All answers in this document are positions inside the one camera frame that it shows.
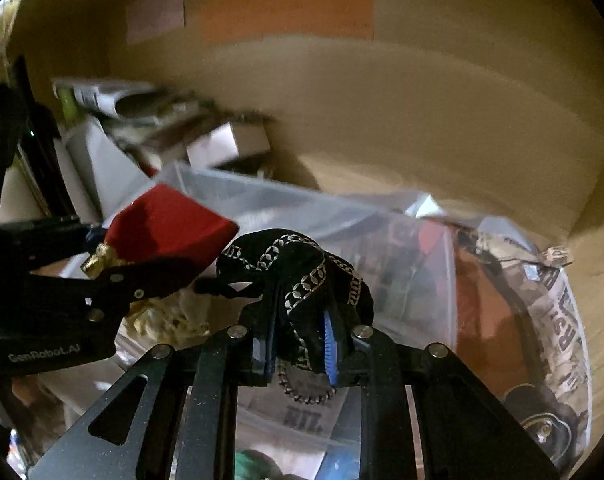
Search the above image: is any folded printed paper carton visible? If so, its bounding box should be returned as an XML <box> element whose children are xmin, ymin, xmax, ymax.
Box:
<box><xmin>52</xmin><ymin>77</ymin><xmax>207</xmax><ymax>126</ymax></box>

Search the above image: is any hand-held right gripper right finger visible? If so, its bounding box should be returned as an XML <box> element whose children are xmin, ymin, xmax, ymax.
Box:
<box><xmin>322</xmin><ymin>309</ymin><xmax>574</xmax><ymax>480</ymax></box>

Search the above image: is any white cardboard sheet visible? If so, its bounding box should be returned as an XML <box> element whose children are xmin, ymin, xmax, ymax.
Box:
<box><xmin>56</xmin><ymin>119</ymin><xmax>155</xmax><ymax>225</ymax></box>

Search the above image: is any small white box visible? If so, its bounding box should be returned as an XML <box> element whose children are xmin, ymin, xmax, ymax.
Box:
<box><xmin>186</xmin><ymin>120</ymin><xmax>273</xmax><ymax>170</ymax></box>

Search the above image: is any large cardboard box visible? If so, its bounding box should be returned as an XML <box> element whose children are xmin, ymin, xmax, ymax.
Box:
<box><xmin>4</xmin><ymin>0</ymin><xmax>604</xmax><ymax>466</ymax></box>

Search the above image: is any crumpled yellow paper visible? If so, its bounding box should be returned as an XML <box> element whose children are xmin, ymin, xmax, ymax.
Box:
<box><xmin>116</xmin><ymin>287</ymin><xmax>215</xmax><ymax>347</ymax></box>

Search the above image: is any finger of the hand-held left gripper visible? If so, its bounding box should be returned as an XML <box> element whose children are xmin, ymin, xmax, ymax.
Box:
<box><xmin>79</xmin><ymin>259</ymin><xmax>263</xmax><ymax>322</ymax></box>
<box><xmin>0</xmin><ymin>214</ymin><xmax>108</xmax><ymax>261</ymax></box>

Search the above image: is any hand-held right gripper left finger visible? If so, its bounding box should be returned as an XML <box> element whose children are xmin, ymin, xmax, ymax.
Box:
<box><xmin>28</xmin><ymin>320</ymin><xmax>277</xmax><ymax>480</ymax></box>

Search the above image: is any orange paper label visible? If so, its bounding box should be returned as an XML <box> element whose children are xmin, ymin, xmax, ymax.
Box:
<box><xmin>199</xmin><ymin>0</ymin><xmax>375</xmax><ymax>49</ymax></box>

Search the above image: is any clear plastic bag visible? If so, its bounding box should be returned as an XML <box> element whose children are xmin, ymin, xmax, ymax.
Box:
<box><xmin>159</xmin><ymin>160</ymin><xmax>459</xmax><ymax>361</ymax></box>

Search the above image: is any brown bag in printed plastic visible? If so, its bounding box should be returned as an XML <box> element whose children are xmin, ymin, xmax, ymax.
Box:
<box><xmin>412</xmin><ymin>194</ymin><xmax>594</xmax><ymax>467</ymax></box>

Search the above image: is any red cloth with gold trim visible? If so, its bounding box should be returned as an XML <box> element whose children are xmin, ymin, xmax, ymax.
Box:
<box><xmin>80</xmin><ymin>183</ymin><xmax>239</xmax><ymax>281</ymax></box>

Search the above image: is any green object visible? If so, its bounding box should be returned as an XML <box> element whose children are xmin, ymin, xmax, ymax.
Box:
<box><xmin>231</xmin><ymin>447</ymin><xmax>285</xmax><ymax>480</ymax></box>

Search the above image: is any pink paper label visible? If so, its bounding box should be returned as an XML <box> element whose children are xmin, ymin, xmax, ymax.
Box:
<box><xmin>126</xmin><ymin>0</ymin><xmax>187</xmax><ymax>46</ymax></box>

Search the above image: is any black cloth with silver chain print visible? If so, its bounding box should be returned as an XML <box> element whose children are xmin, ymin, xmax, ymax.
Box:
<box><xmin>215</xmin><ymin>228</ymin><xmax>375</xmax><ymax>405</ymax></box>

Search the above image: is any black round object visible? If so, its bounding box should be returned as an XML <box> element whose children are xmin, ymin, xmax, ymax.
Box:
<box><xmin>501</xmin><ymin>384</ymin><xmax>589</xmax><ymax>462</ymax></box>

